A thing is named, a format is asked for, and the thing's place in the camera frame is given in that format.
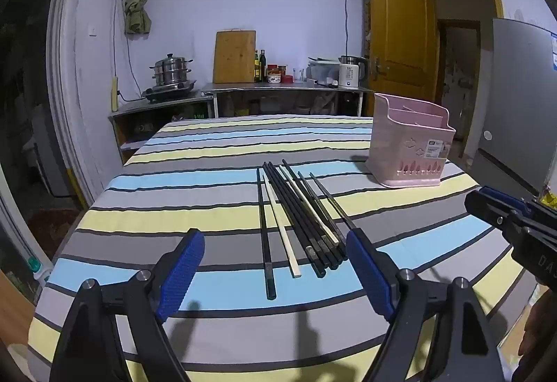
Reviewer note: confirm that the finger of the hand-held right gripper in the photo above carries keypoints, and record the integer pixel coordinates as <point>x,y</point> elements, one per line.
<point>485,208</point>
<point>504,196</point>

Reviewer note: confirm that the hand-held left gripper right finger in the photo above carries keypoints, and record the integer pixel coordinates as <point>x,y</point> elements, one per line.
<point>370,277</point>

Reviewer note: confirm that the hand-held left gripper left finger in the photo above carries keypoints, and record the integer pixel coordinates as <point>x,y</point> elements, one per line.
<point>182,273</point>

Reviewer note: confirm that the row of black chopsticks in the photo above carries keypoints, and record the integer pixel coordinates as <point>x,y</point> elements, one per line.
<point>300,225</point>

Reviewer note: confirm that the white chopstick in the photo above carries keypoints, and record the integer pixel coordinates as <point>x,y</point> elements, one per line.
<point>280,225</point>
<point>311,208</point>

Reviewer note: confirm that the pink plastic utensil holder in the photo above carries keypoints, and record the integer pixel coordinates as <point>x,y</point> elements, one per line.
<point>404,138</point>

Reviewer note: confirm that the person's right hand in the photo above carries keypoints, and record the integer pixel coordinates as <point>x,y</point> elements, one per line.
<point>537,334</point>

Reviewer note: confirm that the yellow snack packet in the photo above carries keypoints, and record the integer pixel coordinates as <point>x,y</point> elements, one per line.
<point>549,199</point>

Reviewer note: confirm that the striped tablecloth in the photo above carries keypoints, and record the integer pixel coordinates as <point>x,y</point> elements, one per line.
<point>174,190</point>

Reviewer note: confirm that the grey refrigerator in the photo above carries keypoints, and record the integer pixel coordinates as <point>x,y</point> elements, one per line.
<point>518,103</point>

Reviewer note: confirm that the green cap bottle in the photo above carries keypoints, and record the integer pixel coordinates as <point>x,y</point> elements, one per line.
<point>34,264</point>

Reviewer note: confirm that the blue refrigerator sticker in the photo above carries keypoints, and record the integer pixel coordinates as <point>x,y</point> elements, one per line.
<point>554,53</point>

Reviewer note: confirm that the low steel counter shelf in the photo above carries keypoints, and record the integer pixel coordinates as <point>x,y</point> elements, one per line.
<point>148,106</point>

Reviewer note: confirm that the black cooktop stove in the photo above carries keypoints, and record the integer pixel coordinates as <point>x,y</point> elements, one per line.
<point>167,91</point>

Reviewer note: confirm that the white electric kettle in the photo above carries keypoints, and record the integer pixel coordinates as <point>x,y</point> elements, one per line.
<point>350,73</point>

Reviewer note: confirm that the beige power strip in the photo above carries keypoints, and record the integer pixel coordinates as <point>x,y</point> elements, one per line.
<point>114,94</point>

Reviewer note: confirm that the yellow wooden door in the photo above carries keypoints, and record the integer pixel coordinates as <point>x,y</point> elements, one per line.
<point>400,25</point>

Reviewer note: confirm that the steel steamer pot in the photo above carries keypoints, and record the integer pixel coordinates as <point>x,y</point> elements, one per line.
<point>172,69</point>

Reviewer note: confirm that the grey dish container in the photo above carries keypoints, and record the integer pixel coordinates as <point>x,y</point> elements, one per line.
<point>322,71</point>

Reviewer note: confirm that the clear drinking glass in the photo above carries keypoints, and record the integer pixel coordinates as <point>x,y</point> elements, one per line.
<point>297,75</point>

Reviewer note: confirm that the red can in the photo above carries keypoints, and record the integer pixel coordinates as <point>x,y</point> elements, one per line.
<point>287,79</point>

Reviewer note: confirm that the red lid sauce jar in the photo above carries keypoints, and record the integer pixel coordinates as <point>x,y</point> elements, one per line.
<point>273,74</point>

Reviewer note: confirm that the dark oil bottle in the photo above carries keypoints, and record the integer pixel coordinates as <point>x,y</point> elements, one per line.
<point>257,66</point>
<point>263,65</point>

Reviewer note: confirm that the wooden cutting board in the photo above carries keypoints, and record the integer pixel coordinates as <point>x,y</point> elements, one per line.
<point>235,58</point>

